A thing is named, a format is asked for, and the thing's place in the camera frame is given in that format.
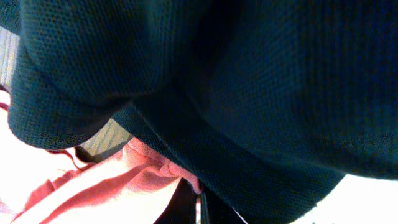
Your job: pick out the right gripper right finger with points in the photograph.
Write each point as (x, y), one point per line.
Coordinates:
(215, 211)

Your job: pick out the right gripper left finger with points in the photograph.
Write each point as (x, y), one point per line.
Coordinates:
(182, 206)

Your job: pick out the red printed t-shirt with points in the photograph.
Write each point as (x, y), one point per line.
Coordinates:
(135, 185)

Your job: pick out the black Sydrogen garment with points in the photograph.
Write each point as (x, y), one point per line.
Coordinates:
(268, 103)

